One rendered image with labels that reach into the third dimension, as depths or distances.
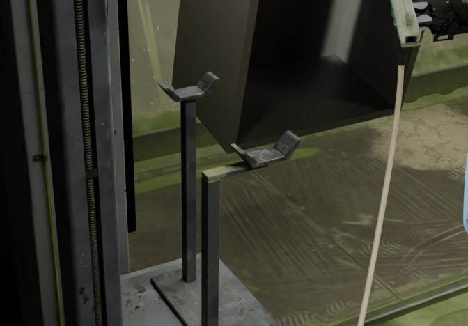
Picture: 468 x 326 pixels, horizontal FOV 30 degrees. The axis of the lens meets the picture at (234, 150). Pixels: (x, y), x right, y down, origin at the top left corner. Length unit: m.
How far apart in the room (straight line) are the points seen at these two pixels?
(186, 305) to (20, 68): 0.48
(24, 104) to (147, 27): 1.79
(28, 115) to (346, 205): 1.68
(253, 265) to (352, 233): 0.37
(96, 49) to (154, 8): 2.35
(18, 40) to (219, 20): 0.92
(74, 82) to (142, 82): 2.26
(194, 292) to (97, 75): 0.45
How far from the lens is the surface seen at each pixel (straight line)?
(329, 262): 2.69
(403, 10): 2.22
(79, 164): 0.97
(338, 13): 2.81
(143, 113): 3.16
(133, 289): 1.30
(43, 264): 1.64
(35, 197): 1.57
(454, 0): 2.26
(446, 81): 3.89
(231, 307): 1.25
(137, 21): 3.24
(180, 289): 1.28
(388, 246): 2.80
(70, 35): 0.91
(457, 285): 2.67
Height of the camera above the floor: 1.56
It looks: 27 degrees down
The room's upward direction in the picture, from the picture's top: 1 degrees clockwise
